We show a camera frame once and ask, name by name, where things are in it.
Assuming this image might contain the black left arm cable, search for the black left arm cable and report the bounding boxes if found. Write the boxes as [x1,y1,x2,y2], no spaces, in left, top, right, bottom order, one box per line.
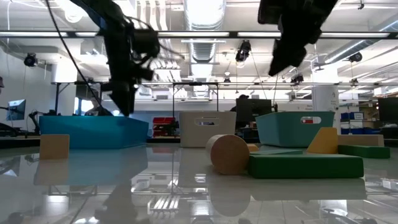
[43,0,105,108]

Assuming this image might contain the yellow wedge block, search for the yellow wedge block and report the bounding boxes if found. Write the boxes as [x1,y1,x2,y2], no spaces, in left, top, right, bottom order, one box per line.
[306,126,339,155]

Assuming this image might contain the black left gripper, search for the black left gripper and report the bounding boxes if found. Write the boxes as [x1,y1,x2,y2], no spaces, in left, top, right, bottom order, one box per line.
[99,52,155,118]

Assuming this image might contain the green rectangular wooden block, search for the green rectangular wooden block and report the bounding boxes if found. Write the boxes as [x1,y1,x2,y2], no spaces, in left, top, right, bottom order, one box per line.
[337,144,391,159]
[250,149,305,156]
[248,154,364,179]

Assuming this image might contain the blue plastic bin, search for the blue plastic bin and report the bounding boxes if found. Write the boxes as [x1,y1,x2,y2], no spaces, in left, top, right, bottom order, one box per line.
[39,115,149,149]

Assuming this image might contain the black computer monitor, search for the black computer monitor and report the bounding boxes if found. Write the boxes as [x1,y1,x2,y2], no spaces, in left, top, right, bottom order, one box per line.
[235,98,273,123]
[377,96,398,125]

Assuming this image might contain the natural wood cube block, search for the natural wood cube block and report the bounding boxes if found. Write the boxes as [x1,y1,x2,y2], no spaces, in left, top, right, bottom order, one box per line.
[39,134,70,161]

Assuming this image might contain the white plastic bin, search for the white plastic bin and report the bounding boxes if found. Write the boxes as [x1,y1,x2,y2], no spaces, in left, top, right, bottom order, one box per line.
[178,111,237,148]

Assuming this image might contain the natural wood cylinder block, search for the natural wood cylinder block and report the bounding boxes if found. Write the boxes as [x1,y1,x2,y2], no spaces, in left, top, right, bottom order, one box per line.
[205,134,251,175]

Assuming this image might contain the teal plastic bin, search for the teal plastic bin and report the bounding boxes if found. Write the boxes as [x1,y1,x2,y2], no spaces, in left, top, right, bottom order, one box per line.
[254,111,336,148]

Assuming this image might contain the blue storage bins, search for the blue storage bins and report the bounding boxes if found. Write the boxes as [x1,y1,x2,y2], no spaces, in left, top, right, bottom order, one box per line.
[340,111,382,135]

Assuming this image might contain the natural wood rectangular block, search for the natural wood rectangular block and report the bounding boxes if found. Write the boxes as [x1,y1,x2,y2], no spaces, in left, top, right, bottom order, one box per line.
[337,134,386,147]

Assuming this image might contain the red storage bins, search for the red storage bins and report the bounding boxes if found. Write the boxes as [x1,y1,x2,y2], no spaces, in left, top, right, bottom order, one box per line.
[152,116,177,138]

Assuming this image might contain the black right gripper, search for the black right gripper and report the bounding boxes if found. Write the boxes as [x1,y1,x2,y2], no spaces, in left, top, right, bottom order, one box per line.
[267,6,323,77]

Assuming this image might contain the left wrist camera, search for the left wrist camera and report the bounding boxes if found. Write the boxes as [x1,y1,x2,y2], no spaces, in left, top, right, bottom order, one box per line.
[133,29,161,59]

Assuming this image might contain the small lit computer monitor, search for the small lit computer monitor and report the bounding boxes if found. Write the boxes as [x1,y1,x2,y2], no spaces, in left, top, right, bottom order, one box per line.
[6,99,27,121]

